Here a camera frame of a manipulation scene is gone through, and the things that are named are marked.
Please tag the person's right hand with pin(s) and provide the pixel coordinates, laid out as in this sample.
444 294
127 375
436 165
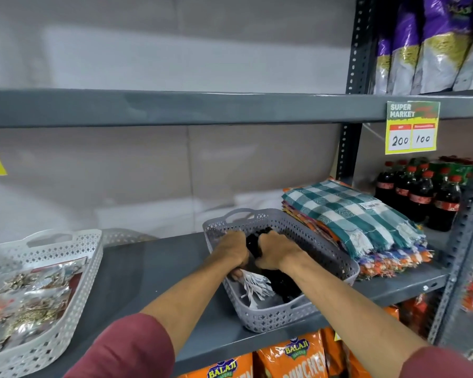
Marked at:
280 251

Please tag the person's left hand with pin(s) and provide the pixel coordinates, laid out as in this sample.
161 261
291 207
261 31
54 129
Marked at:
230 249

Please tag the person's left fingers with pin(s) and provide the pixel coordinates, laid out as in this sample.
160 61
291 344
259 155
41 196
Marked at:
237 275

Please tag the person's right fingers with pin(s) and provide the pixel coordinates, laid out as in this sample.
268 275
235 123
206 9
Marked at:
262 251

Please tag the black cloth bundle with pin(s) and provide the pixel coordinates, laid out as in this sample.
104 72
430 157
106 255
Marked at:
282 285

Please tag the person's left forearm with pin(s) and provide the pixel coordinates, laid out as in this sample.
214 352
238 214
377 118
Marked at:
193 301

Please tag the person's right forearm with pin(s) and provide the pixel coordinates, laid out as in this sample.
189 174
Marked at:
350 310

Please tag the bundle of white paper tags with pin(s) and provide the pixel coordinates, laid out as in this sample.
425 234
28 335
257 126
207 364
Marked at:
256 287

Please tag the grey perforated plastic basket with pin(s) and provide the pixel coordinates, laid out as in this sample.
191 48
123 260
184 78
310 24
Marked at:
331 267

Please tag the green white checked towel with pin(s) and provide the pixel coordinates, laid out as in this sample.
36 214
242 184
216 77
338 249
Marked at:
339 210

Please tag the orange snack packet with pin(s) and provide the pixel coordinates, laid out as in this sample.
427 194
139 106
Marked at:
333 350
295 356
230 368

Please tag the white sticker label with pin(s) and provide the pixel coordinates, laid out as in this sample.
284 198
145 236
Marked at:
369 204

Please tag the white perforated plastic basket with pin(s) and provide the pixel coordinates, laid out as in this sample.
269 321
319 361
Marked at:
122 236
59 334

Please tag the stack of colourful folded cloths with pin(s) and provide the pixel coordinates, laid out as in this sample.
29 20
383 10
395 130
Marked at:
390 261

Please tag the row of dark cola bottles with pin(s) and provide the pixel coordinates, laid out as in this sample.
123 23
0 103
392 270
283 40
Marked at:
418 198

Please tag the grey metal shelving rack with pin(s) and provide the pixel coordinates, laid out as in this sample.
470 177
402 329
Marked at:
181 108

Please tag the red snack packets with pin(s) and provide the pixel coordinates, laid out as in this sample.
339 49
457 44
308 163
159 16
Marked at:
416 314

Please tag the green yellow price sign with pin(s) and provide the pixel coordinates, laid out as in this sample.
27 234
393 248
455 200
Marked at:
412 127

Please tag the green red packets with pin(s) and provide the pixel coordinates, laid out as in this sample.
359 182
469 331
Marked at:
457 167

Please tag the pile of shiny jewellery packets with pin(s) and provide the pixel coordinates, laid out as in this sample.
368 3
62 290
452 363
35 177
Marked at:
23 299

